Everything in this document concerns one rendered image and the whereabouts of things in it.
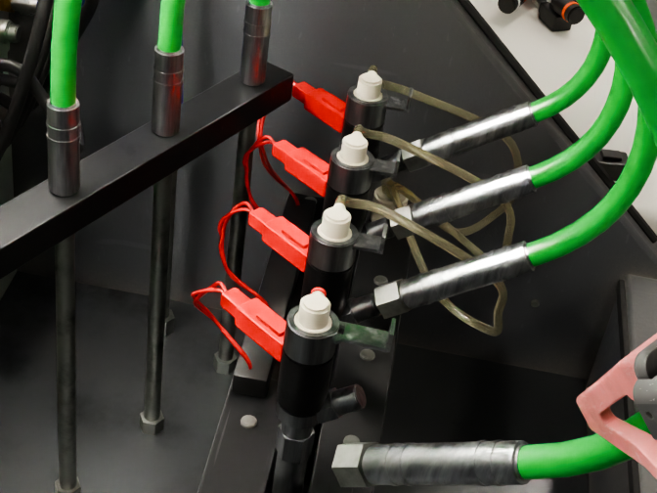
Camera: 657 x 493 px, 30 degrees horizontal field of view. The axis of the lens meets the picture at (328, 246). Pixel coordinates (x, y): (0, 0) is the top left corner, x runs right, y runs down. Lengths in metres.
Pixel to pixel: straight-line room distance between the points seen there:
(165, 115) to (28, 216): 0.12
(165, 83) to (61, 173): 0.09
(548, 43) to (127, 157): 0.58
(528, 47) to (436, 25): 0.34
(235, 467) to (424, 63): 0.34
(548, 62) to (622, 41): 0.80
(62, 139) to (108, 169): 0.06
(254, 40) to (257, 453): 0.27
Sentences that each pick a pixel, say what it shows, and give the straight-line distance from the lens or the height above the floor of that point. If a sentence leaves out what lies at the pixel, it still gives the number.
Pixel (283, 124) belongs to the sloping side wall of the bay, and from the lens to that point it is 0.94.
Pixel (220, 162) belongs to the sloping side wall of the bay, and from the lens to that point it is 0.97.
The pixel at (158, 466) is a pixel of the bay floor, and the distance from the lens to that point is 0.93.
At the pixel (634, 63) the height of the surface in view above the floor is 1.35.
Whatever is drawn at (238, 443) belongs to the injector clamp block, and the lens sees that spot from 0.75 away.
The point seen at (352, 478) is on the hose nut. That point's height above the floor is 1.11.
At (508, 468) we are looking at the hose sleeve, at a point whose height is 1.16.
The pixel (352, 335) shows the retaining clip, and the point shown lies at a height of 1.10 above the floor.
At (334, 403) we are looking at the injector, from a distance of 0.67.
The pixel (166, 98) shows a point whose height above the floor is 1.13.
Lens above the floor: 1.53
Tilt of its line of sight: 37 degrees down
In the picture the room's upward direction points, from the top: 9 degrees clockwise
